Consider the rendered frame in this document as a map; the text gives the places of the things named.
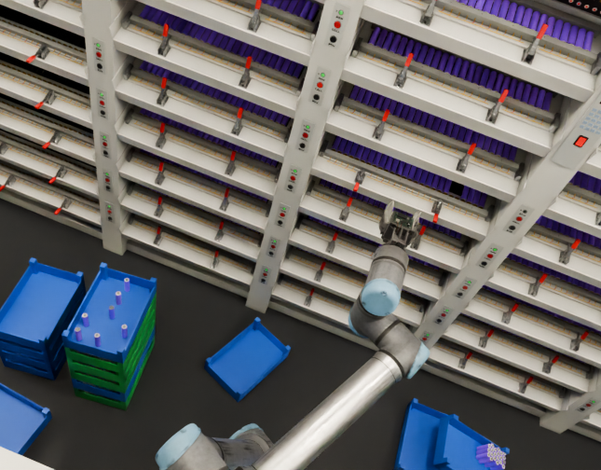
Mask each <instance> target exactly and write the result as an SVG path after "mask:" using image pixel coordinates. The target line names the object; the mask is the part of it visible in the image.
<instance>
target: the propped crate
mask: <svg viewBox="0 0 601 470"><path fill-rule="evenodd" d="M491 443H493V442H491V441H490V440H488V439H487V438H485V437H484V436H482V435H480V434H478V433H477V432H475V431H474V430H472V429H471V428H470V427H468V426H467V425H465V424H464V423H462V422H460V421H458V416H457V415H455V414H452V415H449V416H446V417H443V418H441V419H440V425H439V431H438V436H437V442H436V449H435V454H434V460H433V466H435V467H437V468H438V469H440V470H490V467H485V464H484V463H479V460H477V459H476V455H477V454H476V451H477V447H479V446H483V445H486V444H491ZM493 444H494V446H495V447H494V448H497V447H499V446H498V445H496V444H495V443H493ZM499 448H500V451H503V452H505V453H506V454H509V453H510V450H509V449H508V448H501V447H499Z"/></svg>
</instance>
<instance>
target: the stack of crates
mask: <svg viewBox="0 0 601 470"><path fill-rule="evenodd" d="M29 263H30V266H29V267H28V269H27V270H26V271H25V272H24V274H23V275H22V277H21V278H20V280H19V282H18V283H17V285H16V286H15V288H14V289H13V291H12V292H11V294H10V295H9V297H8V298H7V300H6V302H5V303H4V305H3V306H2V308H1V309H0V357H1V359H2V362H3V364H4V366H7V367H10V368H14V369H17V370H19V371H23V372H26V373H30V374H33V375H36V376H39V377H43V378H46V379H50V380H55V379H56V378H57V376H58V374H59V373H60V371H61V368H62V366H63V364H64V362H65V361H66V359H67V358H66V353H65V349H64V345H63V341H62V336H61V334H62V332H63V330H67V328H68V326H69V324H70V323H71V322H72V320H73V318H74V316H75V314H76V312H77V310H78V308H79V307H80V305H81V303H82V301H83V299H84V298H85V296H86V288H85V281H84V274H83V272H80V271H79V272H78V273H77V274H74V273H72V272H68V271H65V270H59V269H56V268H52V267H50V266H46V265H43V264H40V263H37V260H36V258H31V259H30V261H29Z"/></svg>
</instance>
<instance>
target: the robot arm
mask: <svg viewBox="0 0 601 470"><path fill-rule="evenodd" d="M393 205H394V201H392V202H390V203H389V204H388V206H387V208H386V210H385V212H384V213H383V215H382V217H381V219H380V222H379V225H378V226H379V230H380V234H382V236H381V239H382V240H383V242H385V243H384V244H382V245H381V246H380V247H379V248H377V249H376V251H375V255H374V256H371V259H372V260H373V261H372V264H371V267H370V270H369V273H368V276H367V279H366V282H365V284H364V286H363V288H362V291H361V292H360V294H359V295H358V297H357V299H356V301H355V303H354V304H353V306H352V307H351V309H350V312H349V315H348V325H349V327H350V329H351V330H352V332H353V333H354V334H356V335H357V336H359V337H361V338H364V339H370V340H371V341H372V342H373V343H374V344H375V345H376V347H377V348H378V349H379V351H378V352H376V354H375V355H374V356H373V357H372V358H371V359H370V360H369V361H368V362H366V363H365V364H364V365H363V366H362V367H361V368H360V369H358V370H357V371H356V372H355V373H354V374H353V375H352V376H350V377H349V378H348V379H347V380H346V381H345V382H344V383H342V384H341V385H340V386H339V387H338V388H337V389H336V390H335V391H333V392H332V393H331V394H330V395H329V396H328V397H326V398H325V399H324V400H323V401H322V402H321V403H320V404H319V405H317V406H316V407H315V408H314V409H313V410H312V411H311V412H309V413H308V415H307V416H306V417H305V418H304V419H302V420H301V421H300V422H299V423H298V424H297V425H296V426H294V427H293V428H292V429H291V430H290V431H289V432H288V433H287V434H285V435H284V436H283V437H282V438H281V439H280V440H278V441H277V442H276V443H275V444H273V443H272V442H271V440H270V439H269V438H268V437H267V435H266V434H265V433H264V431H263V430H262V429H261V428H260V427H259V426H258V425H257V424H255V423H251V424H248V425H246V426H244V427H242V429H241V430H238V431H237V432H236V433H235V434H233V435H232V436H231V437H230V438H229V439H227V438H216V437H209V436H205V435H204V434H202V433H201V430H200V428H198V427H197V426H196V425H195V424H194V423H191V424H188V425H187V426H186V427H184V428H183V429H181V430H180V431H179V432H178V433H176V434H175V435H174V436H173V437H171V438H170V439H169V440H168V441H167V442H166V443H165V444H164V445H163V446H162V447H161V448H160V449H159V451H158V452H157V454H156V462H157V464H158V466H159V470H304V469H305V468H306V467H307V466H308V465H309V464H310V463H312V462H313V461H314V460H315V459H316V458H317V457H318V456H319V455H320V454H321V453H322V452H323V451H324V450H325V449H327V448H328V447H329V446H330V445H331V444H332V443H333V442H334V441H335V440H336V439H337V438H338V437H339V436H341V435H342V434H343V433H344V432H345V431H346V430H347V429H348V428H349V427H350V426H351V425H352V424H353V423H354V422H355V421H357V420H358V419H359V418H360V417H361V415H362V414H363V413H364V412H365V411H366V410H368V409H369V408H370V407H371V406H372V405H373V404H374V403H375V402H376V401H377V400H378V399H379V398H380V397H381V396H383V395H384V394H385V393H386V392H387V391H388V390H389V389H390V388H391V387H392V386H393V385H394V384H395V383H397V382H398V381H400V380H402V379H403V378H404V377H406V378H407V379H411V378H412V377H413V376H414V375H415V374H416V373H417V371H418V370H419V369H420V368H421V367H422V366H423V364H424V363H425V362H426V361H427V359H428V358H429V356H430V350H429V349H428V348H427V347H426V346H425V345H424V344H423V342H422V341H420V340H419V339H418V338H417V337H416V336H415V335H414V334H413V333H412V332H411V331H410V330H409V329H408V328H407V327H406V326H405V325H404V324H403V323H402V322H401V321H399V319H398V318H397V317H396V316H395V315H394V314H393V312H394V311H395V310H396V308H397V306H398V305H399V302H400V298H401V291H402V287H403V280H404V276H405V273H406V269H407V265H408V261H409V257H408V255H407V253H406V252H405V250H404V248H407V246H408V245H410V243H411V242H412V241H413V240H414V239H415V238H416V236H417V227H418V221H419V217H420V215H421V212H420V214H418V212H415V213H414V215H413V217H411V216H408V215H405V214H401V213H399V212H396V211H395V210H394V211H392V210H393Z"/></svg>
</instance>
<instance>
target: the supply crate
mask: <svg viewBox="0 0 601 470"><path fill-rule="evenodd" d="M125 278H129V279H130V290H129V292H126V291H125V286H124V279H125ZM117 291H119V292H121V301H122V303H121V305H117V304H116V292H117ZM156 291H157V278H153V277H152V278H151V280H150V281H149V280H146V279H143V278H140V277H137V276H133V275H130V274H127V273H124V272H121V271H117V270H112V269H108V268H107V264H106V263H102V264H101V265H100V271H99V273H98V274H97V276H96V278H95V280H94V282H93V283H92V285H91V287H90V289H89V291H88V292H87V294H86V296H85V298H84V299H83V301H82V303H81V305H80V307H79V308H78V310H77V312H76V314H75V316H74V318H73V320H72V322H71V323H70V324H69V326H68V328H67V330H63V332H62V334H61V336H62V341H63V345H64V347H66V348H70V349H73V350H77V351H80V352H83V353H88V354H92V355H95V356H99V357H101V358H105V359H108V360H112V361H115V362H118V363H121V364H124V361H125V359H126V357H127V355H128V353H129V351H130V347H131V345H132V343H133V341H134V339H135V337H136V335H137V333H138V331H139V328H140V326H141V324H142V322H143V318H144V317H145V315H146V313H147V311H148V309H149V306H150V304H151V302H152V300H153V298H154V295H155V293H156ZM111 305H113V306H114V307H115V319H110V317H109V306H111ZM83 313H87V314H88V317H89V326H88V327H84V326H83V319H82V314H83ZM122 325H127V327H128V336H127V337H126V338H125V339H124V338H122V331H121V326H122ZM76 327H80V328H81V334H82V340H80V341H78V340H76V336H75V328H76ZM96 333H99V334H100V336H101V344H102V345H101V346H100V347H96V346H95V339H94V334H96Z"/></svg>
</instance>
